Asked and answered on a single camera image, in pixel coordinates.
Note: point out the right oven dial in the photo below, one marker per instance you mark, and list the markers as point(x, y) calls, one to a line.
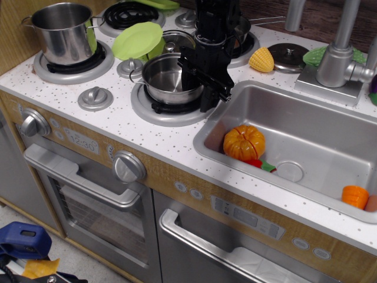
point(127, 168)

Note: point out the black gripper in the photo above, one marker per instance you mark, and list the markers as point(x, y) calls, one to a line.
point(206, 66)

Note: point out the orange toy pumpkin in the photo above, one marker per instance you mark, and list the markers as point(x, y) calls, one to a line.
point(244, 143)

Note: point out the silver stovetop knob back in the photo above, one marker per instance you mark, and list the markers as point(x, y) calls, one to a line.
point(186, 20)

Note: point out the small steel pot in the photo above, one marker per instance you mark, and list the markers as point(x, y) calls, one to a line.
point(162, 77)

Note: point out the green plastic plate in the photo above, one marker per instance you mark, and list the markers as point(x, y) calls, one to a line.
point(137, 40)

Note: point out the purple toy eggplant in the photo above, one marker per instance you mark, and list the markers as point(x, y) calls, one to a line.
point(373, 91)

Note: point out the back right stove burner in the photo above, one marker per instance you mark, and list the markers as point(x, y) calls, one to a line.
point(242, 54)

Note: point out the silver stovetop knob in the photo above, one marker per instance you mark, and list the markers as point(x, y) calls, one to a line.
point(186, 20)
point(131, 68)
point(95, 99)

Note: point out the toy oven door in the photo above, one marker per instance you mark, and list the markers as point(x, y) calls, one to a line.
point(113, 220)

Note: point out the oven dial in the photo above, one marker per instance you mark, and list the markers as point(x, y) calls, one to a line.
point(34, 123)
point(127, 168)

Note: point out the silver sink basin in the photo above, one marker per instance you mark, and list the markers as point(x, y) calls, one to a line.
point(317, 148)

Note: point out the back left stove burner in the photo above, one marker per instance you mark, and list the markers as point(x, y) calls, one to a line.
point(120, 16)

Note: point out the toy dishwasher door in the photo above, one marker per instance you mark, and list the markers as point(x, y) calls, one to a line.
point(196, 248)

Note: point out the yellow toy corn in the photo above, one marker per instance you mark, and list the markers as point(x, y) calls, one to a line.
point(262, 60)

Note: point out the orange toy carrot piece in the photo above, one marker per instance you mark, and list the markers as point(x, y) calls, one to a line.
point(355, 196)

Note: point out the silver stovetop knob front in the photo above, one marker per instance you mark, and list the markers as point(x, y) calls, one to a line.
point(95, 99)

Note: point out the yellow cloth scrap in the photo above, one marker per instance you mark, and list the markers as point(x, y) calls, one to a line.
point(36, 268)

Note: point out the stove burner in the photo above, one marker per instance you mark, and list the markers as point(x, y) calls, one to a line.
point(242, 54)
point(120, 16)
point(83, 72)
point(142, 106)

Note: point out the front right stove burner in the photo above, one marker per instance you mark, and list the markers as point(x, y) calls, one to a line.
point(142, 106)

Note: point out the red green toy pepper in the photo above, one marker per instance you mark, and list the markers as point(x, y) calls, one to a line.
point(262, 164)

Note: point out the silver toy faucet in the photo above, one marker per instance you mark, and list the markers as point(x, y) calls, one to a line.
point(338, 77)

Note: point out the green plastic tray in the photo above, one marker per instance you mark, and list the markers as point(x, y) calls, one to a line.
point(160, 4)

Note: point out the blue plastic clamp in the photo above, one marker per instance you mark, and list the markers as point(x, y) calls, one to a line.
point(25, 241)

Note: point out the left oven dial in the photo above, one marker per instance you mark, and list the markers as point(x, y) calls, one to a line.
point(34, 123)

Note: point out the tall steel stock pot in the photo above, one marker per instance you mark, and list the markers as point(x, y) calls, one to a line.
point(66, 33)

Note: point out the green toy leafy vegetable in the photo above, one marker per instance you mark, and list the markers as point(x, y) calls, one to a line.
point(314, 56)

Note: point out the steel frying pan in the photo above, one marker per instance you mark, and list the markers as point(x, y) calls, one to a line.
point(244, 26)

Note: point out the front left stove burner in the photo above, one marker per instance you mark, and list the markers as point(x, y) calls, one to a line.
point(83, 72)

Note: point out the dark steel lid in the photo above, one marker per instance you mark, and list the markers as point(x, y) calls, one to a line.
point(288, 57)

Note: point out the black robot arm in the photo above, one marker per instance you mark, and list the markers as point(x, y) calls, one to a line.
point(216, 21)

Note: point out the silver stovetop knob middle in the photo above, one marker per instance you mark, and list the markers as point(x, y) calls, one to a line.
point(131, 68)

